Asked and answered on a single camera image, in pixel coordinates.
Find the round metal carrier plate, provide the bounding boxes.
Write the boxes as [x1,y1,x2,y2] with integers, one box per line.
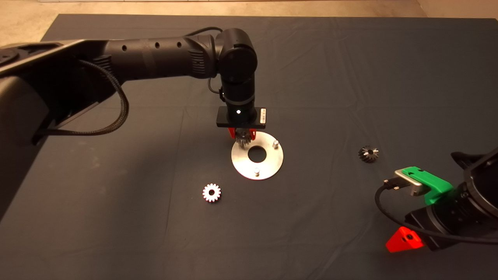
[231,131,284,180]

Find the thick braided black cable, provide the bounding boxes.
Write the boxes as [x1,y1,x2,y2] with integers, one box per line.
[33,59,130,145]

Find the dark bevel gear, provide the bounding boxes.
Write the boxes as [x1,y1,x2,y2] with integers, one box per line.
[358,146,379,164]

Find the dark grey table cloth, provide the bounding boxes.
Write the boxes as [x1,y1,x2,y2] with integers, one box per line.
[0,14,498,280]

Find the green right camera mount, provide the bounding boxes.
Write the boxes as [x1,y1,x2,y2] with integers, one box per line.
[402,166,454,206]

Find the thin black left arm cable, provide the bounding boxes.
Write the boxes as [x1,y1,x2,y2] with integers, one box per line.
[186,26,223,95]

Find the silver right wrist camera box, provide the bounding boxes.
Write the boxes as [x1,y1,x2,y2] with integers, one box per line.
[393,168,424,197]

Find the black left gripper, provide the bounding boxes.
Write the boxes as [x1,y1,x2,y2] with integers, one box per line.
[216,103,267,140]

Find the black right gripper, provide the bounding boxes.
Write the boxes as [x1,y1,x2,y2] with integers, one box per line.
[385,203,465,254]

